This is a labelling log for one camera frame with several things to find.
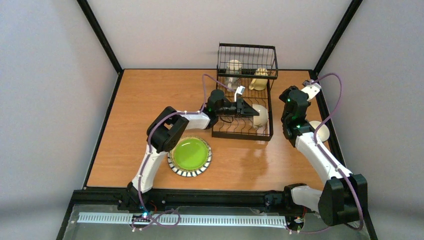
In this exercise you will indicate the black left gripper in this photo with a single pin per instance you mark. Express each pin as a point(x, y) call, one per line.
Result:
point(240, 108)

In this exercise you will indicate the white bowl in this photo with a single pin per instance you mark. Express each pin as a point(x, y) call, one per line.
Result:
point(323, 132)
point(260, 120)

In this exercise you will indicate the yellow ceramic mug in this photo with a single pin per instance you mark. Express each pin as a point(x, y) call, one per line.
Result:
point(259, 84)

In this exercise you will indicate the tall patterned ceramic cup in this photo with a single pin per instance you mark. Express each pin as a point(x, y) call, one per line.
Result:
point(234, 67)

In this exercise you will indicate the black wire dish rack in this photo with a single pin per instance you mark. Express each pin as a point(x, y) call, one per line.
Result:
point(252, 57)

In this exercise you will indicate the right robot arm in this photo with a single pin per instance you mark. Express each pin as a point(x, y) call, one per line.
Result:
point(344, 197)

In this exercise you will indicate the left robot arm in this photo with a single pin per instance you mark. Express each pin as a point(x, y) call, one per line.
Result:
point(164, 134)

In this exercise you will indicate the green plate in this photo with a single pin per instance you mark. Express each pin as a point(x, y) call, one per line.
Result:
point(190, 154)

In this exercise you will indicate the striped plate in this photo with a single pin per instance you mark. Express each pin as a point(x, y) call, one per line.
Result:
point(193, 173)

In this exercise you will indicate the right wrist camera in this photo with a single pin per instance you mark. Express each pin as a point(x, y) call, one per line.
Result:
point(311, 89)

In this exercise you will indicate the white cable duct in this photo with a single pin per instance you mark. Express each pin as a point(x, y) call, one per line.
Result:
point(184, 220)

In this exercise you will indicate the black enclosure frame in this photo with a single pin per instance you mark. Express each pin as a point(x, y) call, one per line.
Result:
point(124, 198)

